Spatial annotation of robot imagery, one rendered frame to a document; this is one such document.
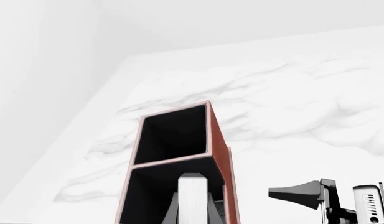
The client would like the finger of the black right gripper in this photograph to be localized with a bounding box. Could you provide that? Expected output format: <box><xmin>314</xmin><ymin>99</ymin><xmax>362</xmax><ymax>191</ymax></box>
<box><xmin>268</xmin><ymin>180</ymin><xmax>322</xmax><ymax>210</ymax></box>

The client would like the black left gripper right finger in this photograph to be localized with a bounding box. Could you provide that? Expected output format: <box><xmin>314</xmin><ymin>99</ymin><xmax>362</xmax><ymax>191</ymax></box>
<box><xmin>207</xmin><ymin>192</ymin><xmax>227</xmax><ymax>224</ymax></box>

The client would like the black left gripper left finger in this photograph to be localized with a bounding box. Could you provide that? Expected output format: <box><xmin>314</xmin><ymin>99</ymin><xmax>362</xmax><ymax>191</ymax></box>
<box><xmin>161</xmin><ymin>192</ymin><xmax>180</xmax><ymax>224</ymax></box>

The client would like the red-brown desk caddy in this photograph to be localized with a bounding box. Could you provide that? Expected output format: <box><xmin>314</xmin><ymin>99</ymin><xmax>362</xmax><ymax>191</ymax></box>
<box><xmin>114</xmin><ymin>100</ymin><xmax>241</xmax><ymax>224</ymax></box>

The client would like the pale grey flat plate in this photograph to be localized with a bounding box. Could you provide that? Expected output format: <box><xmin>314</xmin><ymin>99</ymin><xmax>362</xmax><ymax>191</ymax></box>
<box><xmin>352</xmin><ymin>184</ymin><xmax>382</xmax><ymax>224</ymax></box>

